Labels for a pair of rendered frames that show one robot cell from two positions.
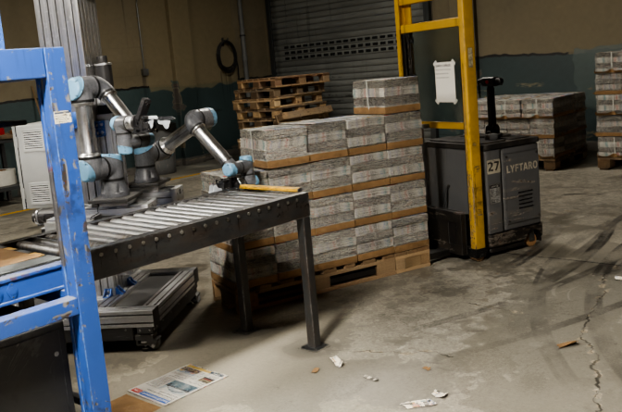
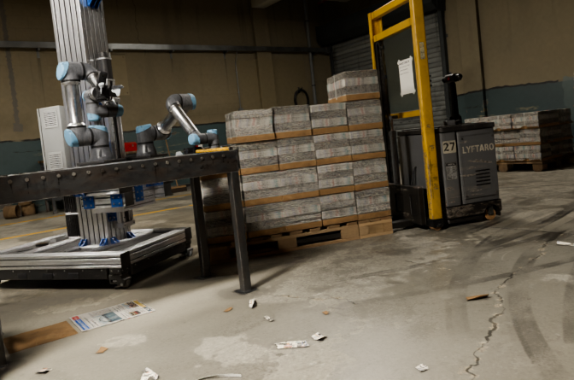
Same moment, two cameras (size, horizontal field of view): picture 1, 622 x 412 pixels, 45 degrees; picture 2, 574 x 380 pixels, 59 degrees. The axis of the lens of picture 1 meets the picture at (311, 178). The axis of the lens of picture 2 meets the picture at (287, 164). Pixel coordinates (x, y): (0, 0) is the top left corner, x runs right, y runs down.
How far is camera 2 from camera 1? 1.43 m
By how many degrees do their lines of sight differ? 13
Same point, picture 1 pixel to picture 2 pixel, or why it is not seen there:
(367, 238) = (331, 206)
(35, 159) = (52, 134)
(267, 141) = (236, 119)
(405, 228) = (368, 199)
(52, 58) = not seen: outside the picture
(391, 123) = (352, 108)
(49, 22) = (61, 26)
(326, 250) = (292, 214)
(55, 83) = not seen: outside the picture
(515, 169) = (471, 150)
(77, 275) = not seen: outside the picture
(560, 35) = (551, 67)
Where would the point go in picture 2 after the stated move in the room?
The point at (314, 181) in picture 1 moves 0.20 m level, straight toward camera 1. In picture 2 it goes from (280, 155) to (274, 157)
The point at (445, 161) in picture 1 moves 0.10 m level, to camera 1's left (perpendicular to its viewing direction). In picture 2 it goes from (412, 146) to (400, 148)
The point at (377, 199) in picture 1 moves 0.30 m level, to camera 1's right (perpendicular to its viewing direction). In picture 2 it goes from (340, 173) to (380, 169)
